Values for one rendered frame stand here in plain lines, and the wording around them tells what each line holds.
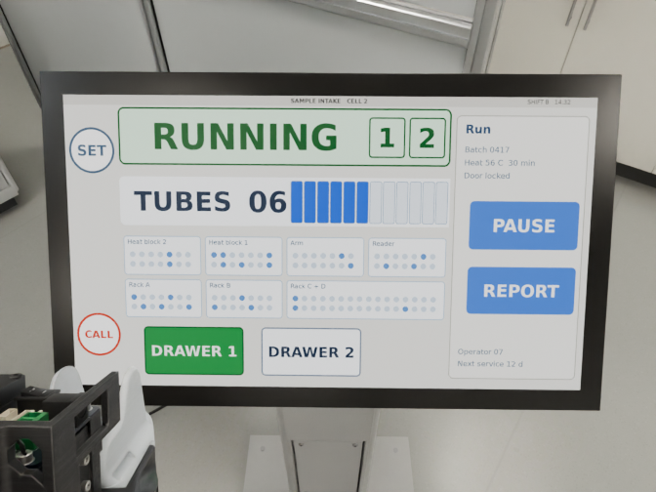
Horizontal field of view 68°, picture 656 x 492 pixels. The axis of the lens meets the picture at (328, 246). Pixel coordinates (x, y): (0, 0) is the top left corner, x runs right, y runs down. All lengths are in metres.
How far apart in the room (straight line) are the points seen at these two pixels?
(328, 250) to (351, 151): 0.09
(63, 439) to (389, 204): 0.33
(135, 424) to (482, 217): 0.33
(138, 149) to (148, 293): 0.13
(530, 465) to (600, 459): 0.20
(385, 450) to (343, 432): 0.67
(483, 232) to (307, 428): 0.46
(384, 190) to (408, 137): 0.05
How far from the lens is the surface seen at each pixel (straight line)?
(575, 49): 2.40
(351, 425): 0.79
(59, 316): 0.52
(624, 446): 1.73
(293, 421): 0.78
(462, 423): 1.59
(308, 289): 0.45
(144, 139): 0.48
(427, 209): 0.45
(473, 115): 0.47
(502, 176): 0.47
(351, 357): 0.47
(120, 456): 0.29
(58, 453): 0.20
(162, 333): 0.49
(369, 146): 0.45
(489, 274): 0.47
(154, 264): 0.48
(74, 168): 0.50
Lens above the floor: 1.40
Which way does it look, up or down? 46 degrees down
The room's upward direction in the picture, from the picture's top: straight up
